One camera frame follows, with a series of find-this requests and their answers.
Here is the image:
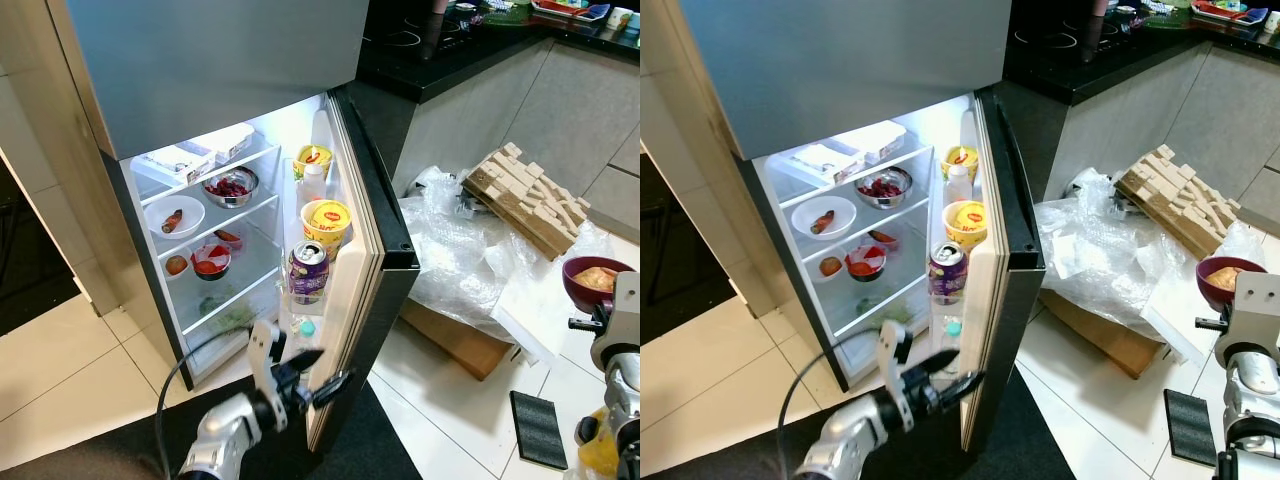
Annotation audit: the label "large yellow noodle cup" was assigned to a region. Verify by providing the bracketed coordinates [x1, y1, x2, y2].
[943, 200, 991, 251]
[300, 198, 353, 263]

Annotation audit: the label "grey kitchen cabinet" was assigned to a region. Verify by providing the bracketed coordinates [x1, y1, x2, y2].
[1040, 45, 1280, 231]
[390, 40, 640, 236]

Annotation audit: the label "small black ribbed pad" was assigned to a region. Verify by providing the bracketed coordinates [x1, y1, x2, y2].
[1163, 388, 1223, 469]
[510, 390, 569, 471]

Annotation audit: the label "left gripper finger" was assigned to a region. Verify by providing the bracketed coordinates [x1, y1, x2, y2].
[940, 369, 987, 404]
[918, 347, 964, 378]
[283, 347, 325, 378]
[306, 369, 357, 407]

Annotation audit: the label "grey steel fridge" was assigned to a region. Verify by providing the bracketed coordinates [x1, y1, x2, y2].
[62, 0, 401, 393]
[678, 0, 1013, 393]

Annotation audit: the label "small yellow noodle cup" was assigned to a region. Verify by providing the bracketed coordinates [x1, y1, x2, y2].
[942, 145, 981, 183]
[294, 145, 334, 181]

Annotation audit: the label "clear water bottle teal cap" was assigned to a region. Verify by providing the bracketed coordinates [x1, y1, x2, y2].
[935, 305, 971, 356]
[292, 305, 327, 361]

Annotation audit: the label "white plastic bottle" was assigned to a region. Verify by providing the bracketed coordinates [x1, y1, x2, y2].
[300, 162, 329, 206]
[945, 163, 976, 206]

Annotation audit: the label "bowl of red tomatoes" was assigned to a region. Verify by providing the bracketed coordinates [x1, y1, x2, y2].
[190, 245, 233, 282]
[845, 247, 888, 283]

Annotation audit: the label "purple cup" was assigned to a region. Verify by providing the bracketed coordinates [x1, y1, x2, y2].
[1197, 256, 1271, 313]
[562, 256, 637, 313]

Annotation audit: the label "purple drink can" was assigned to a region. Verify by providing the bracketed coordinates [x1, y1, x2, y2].
[927, 241, 970, 306]
[287, 240, 332, 306]

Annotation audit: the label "beige tall cabinet panel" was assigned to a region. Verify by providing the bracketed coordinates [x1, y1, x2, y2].
[640, 0, 776, 321]
[0, 0, 136, 316]

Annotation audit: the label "steel bowl of red berries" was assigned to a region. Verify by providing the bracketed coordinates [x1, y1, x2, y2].
[855, 167, 914, 210]
[201, 166, 260, 209]

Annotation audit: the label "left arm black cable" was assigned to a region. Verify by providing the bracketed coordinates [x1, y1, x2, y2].
[155, 328, 256, 480]
[778, 330, 881, 471]

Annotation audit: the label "green leafy vegetables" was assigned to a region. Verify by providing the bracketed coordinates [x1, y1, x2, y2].
[205, 303, 258, 336]
[855, 298, 913, 329]

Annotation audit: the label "white food tray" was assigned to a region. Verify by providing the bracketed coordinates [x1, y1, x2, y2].
[190, 122, 257, 164]
[840, 120, 909, 164]

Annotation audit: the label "black kitchen countertop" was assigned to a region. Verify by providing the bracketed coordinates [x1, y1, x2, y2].
[355, 0, 640, 106]
[1003, 0, 1280, 106]

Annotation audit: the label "brown cardboard box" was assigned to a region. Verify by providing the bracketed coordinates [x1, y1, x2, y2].
[400, 298, 513, 382]
[1040, 290, 1166, 379]

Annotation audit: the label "printed food box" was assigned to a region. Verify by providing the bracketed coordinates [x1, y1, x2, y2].
[793, 143, 866, 186]
[140, 143, 216, 186]

